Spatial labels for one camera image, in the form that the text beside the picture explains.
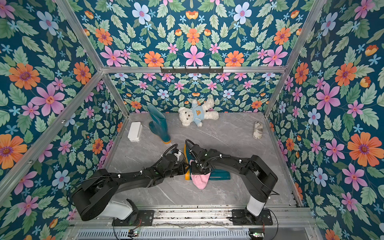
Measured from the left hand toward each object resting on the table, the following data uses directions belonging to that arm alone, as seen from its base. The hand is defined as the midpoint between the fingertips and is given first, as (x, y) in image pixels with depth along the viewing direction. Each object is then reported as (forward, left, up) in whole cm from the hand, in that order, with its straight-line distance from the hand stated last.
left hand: (190, 167), depth 87 cm
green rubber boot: (+21, +17, +16) cm, 31 cm away
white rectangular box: (+28, +38, +2) cm, 47 cm away
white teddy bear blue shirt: (+41, -7, +4) cm, 42 cm away
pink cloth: (-8, -5, +1) cm, 10 cm away
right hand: (-1, -3, 0) cm, 3 cm away
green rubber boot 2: (-4, -14, -3) cm, 15 cm away
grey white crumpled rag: (+22, -48, -2) cm, 53 cm away
